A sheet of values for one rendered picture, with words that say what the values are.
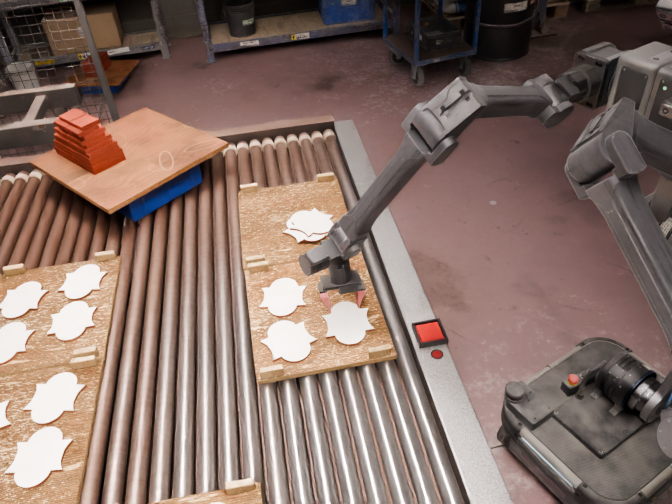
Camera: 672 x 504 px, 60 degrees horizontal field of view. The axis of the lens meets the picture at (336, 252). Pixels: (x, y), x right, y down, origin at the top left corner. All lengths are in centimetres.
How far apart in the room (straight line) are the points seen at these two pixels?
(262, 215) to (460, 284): 138
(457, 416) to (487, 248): 195
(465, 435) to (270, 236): 86
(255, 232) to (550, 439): 123
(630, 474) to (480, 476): 98
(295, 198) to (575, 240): 186
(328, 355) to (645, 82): 96
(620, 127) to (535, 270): 221
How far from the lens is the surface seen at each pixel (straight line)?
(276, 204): 199
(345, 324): 154
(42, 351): 173
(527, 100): 134
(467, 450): 137
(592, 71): 153
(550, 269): 321
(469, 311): 291
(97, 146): 214
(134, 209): 206
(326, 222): 184
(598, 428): 229
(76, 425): 153
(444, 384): 146
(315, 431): 138
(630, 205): 99
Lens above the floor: 207
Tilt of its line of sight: 40 degrees down
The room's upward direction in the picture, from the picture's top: 4 degrees counter-clockwise
